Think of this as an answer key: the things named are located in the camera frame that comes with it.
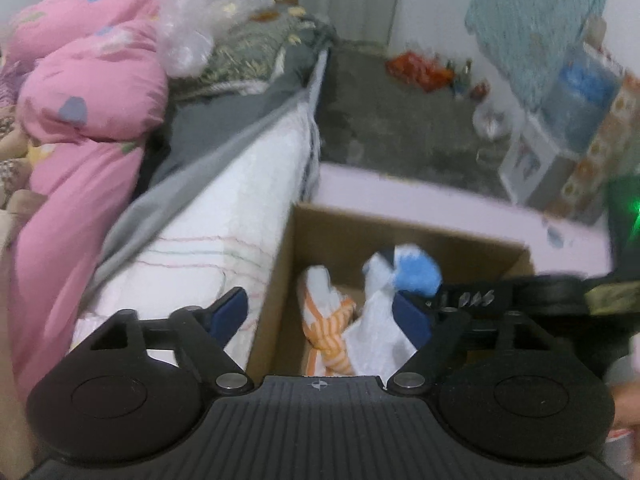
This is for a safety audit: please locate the blue water jug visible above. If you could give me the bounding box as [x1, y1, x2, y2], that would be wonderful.
[542, 42, 623, 153]

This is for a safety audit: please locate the teal crochet cloth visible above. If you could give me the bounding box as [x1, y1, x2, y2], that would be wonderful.
[465, 0, 616, 111]

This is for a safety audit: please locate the grey floral pillow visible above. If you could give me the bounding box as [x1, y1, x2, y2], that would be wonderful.
[170, 10, 336, 101]

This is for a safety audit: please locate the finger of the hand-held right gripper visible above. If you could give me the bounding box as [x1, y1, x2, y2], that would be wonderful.
[427, 280, 517, 313]

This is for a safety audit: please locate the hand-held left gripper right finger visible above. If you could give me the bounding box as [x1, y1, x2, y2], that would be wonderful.
[387, 292, 576, 396]

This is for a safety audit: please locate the clear plastic bag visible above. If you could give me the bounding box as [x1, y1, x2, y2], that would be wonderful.
[157, 0, 273, 78]

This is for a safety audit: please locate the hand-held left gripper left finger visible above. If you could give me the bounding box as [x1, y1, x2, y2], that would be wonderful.
[65, 287, 253, 396]

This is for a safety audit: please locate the white plastic bag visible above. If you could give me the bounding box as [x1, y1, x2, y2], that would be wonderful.
[472, 97, 516, 141]

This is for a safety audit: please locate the brown cardboard box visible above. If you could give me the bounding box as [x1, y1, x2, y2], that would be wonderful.
[245, 202, 538, 378]

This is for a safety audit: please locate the pink quilt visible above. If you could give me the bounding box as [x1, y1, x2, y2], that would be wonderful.
[0, 0, 171, 401]

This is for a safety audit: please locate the red snack bag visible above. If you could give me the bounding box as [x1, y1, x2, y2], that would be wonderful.
[385, 52, 456, 92]

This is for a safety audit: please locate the white water dispenser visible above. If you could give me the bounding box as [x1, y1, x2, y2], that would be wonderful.
[497, 110, 581, 206]

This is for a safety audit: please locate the orange striped white cloth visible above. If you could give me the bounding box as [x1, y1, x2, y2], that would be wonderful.
[297, 266, 358, 376]

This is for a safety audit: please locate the grey bed sheet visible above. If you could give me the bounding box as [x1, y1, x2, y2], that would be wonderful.
[92, 40, 331, 286]

